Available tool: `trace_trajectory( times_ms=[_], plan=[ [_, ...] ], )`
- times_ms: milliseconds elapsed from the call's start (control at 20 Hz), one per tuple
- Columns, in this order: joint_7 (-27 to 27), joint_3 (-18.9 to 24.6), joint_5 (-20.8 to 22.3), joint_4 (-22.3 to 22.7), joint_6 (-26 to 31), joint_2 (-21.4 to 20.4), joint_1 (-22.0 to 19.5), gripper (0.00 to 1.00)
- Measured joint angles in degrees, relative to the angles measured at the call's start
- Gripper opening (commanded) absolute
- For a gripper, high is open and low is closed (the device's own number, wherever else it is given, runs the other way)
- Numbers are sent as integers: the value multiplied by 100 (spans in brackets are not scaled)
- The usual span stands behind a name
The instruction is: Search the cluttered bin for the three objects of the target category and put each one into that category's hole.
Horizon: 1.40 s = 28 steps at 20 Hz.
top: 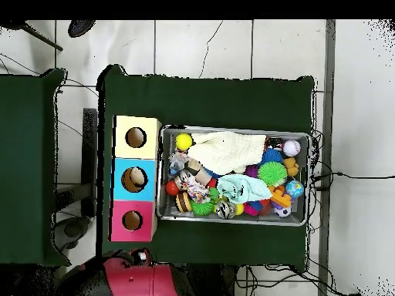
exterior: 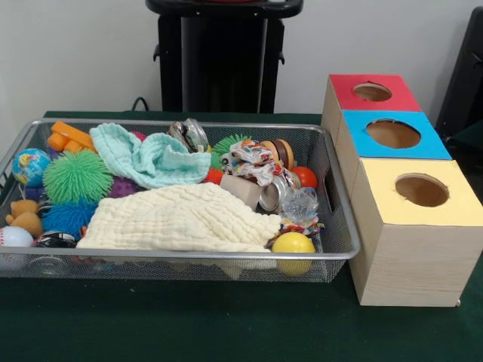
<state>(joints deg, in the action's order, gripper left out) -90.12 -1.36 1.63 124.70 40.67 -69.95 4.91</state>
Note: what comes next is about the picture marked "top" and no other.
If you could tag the orange teddy bear toy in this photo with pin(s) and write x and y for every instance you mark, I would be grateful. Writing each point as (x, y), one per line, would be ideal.
(291, 166)

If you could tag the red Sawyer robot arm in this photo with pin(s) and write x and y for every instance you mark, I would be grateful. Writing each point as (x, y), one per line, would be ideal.
(135, 283)

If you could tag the shallow clear mesh bin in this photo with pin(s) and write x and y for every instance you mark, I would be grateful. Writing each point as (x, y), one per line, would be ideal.
(165, 145)

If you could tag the wooden three-hole sorting box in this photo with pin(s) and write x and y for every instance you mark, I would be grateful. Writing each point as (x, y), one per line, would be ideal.
(148, 191)

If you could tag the yellow ball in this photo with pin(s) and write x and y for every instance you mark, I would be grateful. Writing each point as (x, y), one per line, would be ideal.
(184, 141)

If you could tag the cream muslin cloth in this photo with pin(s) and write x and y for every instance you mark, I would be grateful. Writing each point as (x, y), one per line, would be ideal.
(225, 152)

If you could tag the red-orange ball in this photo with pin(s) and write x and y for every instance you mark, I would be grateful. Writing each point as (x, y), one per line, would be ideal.
(172, 188)

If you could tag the brown striped burger toy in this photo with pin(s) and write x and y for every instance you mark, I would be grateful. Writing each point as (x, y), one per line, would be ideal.
(183, 202)

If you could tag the mint green cloth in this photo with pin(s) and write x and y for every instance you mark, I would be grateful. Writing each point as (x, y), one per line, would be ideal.
(247, 188)

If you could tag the dark green tablecloth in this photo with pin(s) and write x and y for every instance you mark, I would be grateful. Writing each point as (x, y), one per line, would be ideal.
(27, 123)
(209, 101)

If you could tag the blue spiky ball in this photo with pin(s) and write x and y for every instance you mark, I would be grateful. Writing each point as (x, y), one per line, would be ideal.
(271, 155)

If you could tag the large green spiky ball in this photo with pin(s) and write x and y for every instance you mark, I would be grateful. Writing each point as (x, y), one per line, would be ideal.
(272, 173)

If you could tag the white baseball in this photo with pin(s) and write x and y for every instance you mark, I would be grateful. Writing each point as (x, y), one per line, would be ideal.
(291, 148)

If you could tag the blue globe ball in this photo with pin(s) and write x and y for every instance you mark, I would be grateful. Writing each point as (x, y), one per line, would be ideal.
(294, 188)

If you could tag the person's foot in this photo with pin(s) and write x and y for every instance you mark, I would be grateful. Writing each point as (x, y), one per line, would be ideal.
(81, 27)

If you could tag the black tripod leg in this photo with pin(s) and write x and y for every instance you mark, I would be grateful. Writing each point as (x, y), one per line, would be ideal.
(40, 37)

